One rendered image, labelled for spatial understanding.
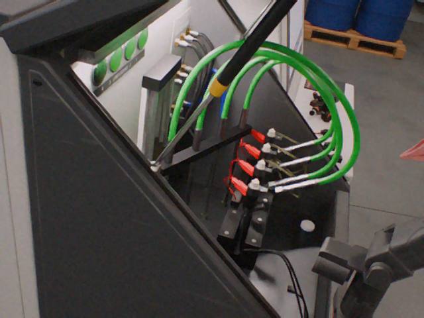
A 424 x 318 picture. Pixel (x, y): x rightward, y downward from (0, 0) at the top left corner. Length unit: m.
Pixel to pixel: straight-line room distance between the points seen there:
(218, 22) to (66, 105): 0.66
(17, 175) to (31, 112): 0.12
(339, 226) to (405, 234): 0.51
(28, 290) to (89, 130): 0.40
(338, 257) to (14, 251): 0.55
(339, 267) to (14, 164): 0.54
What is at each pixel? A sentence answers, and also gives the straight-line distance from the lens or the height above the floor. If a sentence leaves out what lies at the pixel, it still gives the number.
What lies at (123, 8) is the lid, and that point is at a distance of 0.52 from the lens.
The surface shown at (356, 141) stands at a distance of 0.93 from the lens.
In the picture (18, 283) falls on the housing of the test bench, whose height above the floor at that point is 1.00.
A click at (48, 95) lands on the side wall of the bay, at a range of 0.64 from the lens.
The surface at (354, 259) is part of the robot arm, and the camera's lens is 0.81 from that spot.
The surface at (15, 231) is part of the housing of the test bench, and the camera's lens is 0.83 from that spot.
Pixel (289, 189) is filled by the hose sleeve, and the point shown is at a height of 1.13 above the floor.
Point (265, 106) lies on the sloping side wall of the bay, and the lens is 1.27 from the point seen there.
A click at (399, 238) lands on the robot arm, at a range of 0.74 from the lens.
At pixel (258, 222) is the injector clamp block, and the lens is 1.12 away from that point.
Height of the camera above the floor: 1.70
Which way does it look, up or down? 34 degrees down
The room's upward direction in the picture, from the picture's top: 11 degrees clockwise
